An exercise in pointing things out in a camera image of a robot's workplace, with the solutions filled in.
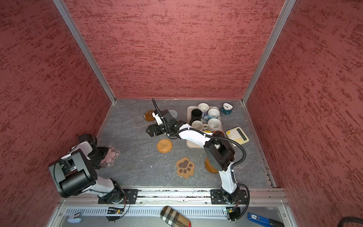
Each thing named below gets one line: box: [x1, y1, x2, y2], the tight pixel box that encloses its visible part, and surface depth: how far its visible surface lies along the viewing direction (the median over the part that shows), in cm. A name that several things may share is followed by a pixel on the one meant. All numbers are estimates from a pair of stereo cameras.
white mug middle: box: [207, 118, 222, 132], surface depth 99 cm
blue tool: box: [247, 212, 286, 227], surface depth 67 cm
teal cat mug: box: [221, 102, 234, 116], surface depth 112 cm
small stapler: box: [67, 210, 83, 224], surface depth 68 cm
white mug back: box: [197, 102, 210, 119], surface depth 109 cm
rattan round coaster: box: [156, 138, 173, 154], surface depth 94 cm
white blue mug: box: [203, 108, 220, 122], surface depth 102 cm
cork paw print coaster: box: [175, 157, 196, 179], surface depth 86 cm
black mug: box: [189, 108, 203, 126], surface depth 103 cm
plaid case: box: [160, 205, 192, 227], surface depth 67 cm
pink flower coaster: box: [100, 144, 121, 167], surface depth 89 cm
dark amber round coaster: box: [143, 109, 156, 122], surface depth 112 cm
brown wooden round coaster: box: [204, 157, 219, 174], surface depth 86 cm
